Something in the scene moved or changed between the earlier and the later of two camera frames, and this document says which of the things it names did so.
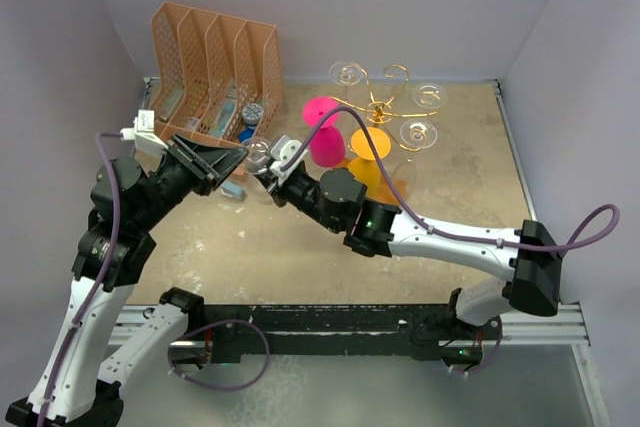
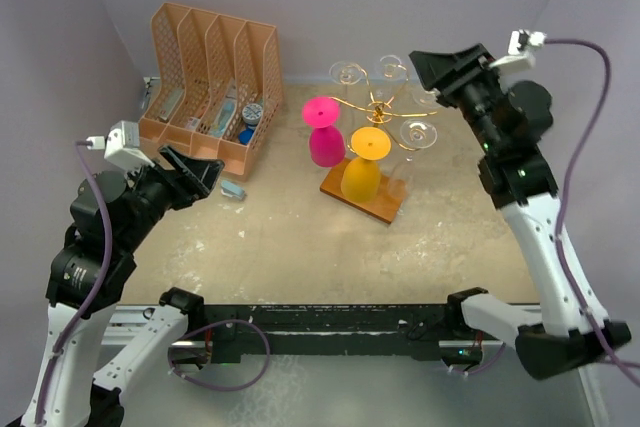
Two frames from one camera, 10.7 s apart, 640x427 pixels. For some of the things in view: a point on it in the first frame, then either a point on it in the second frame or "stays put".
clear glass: [254, 160] → [389, 77]
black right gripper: [279, 191] → [437, 70]
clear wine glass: [429, 95] stays put
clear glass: [414, 134] stays put
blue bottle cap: [245, 134] stays put
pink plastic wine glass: [327, 145] stays put
